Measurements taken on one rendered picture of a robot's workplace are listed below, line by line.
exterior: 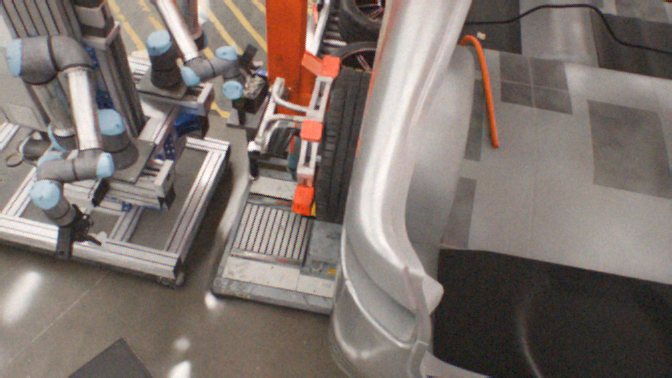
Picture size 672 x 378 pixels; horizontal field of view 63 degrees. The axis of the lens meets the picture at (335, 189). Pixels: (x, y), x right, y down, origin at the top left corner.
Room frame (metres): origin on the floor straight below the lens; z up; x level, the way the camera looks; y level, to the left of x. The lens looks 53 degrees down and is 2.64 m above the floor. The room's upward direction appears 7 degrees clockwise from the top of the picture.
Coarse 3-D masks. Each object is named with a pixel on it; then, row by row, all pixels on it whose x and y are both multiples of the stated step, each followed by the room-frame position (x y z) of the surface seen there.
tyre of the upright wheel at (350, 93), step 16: (336, 80) 1.62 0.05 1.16; (352, 80) 1.62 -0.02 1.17; (368, 80) 1.63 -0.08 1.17; (336, 96) 1.52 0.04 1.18; (352, 96) 1.53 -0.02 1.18; (336, 112) 1.45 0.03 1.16; (352, 112) 1.46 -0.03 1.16; (336, 128) 1.40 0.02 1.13; (352, 128) 1.40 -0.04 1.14; (336, 144) 1.35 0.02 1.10; (352, 144) 1.35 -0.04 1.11; (320, 160) 1.31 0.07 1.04; (336, 160) 1.31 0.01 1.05; (352, 160) 1.31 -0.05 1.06; (320, 176) 1.27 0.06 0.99; (336, 176) 1.27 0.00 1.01; (320, 192) 1.25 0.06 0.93; (336, 192) 1.25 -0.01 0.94; (320, 208) 1.24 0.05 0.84; (336, 208) 1.23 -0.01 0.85
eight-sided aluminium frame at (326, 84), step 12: (324, 84) 1.65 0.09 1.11; (312, 96) 1.56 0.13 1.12; (324, 96) 1.57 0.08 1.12; (312, 108) 1.50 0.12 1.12; (324, 108) 1.51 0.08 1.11; (312, 120) 1.45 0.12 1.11; (300, 156) 1.35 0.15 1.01; (312, 156) 1.35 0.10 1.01; (300, 168) 1.32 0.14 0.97; (312, 168) 1.32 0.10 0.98; (300, 180) 1.30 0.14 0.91; (312, 180) 1.31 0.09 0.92
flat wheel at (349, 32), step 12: (348, 0) 3.11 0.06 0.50; (360, 0) 3.29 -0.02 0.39; (372, 0) 3.18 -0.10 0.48; (384, 0) 3.22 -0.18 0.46; (348, 12) 2.99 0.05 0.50; (360, 12) 3.00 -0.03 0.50; (348, 24) 2.95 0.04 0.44; (360, 24) 2.89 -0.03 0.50; (372, 24) 2.89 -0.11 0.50; (348, 36) 2.94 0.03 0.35; (360, 36) 2.88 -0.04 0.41; (372, 36) 2.85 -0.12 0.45
